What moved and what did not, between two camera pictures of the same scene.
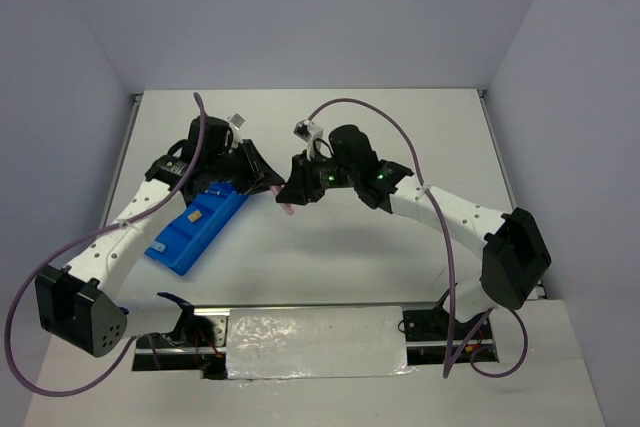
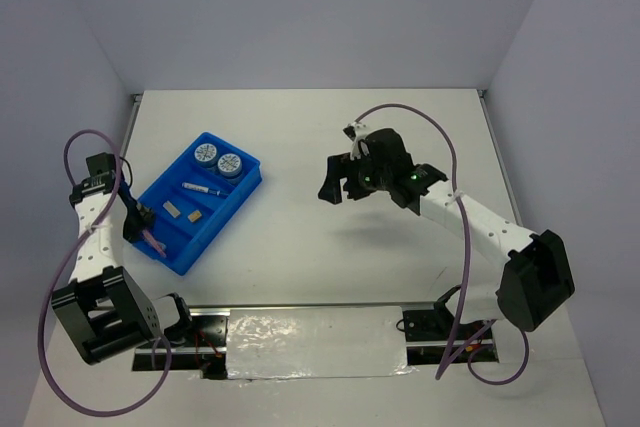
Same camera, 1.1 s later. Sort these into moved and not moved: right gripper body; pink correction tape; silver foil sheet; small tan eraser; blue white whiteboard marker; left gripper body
Moved: pink correction tape; left gripper body; right gripper body
Not moved: blue white whiteboard marker; silver foil sheet; small tan eraser
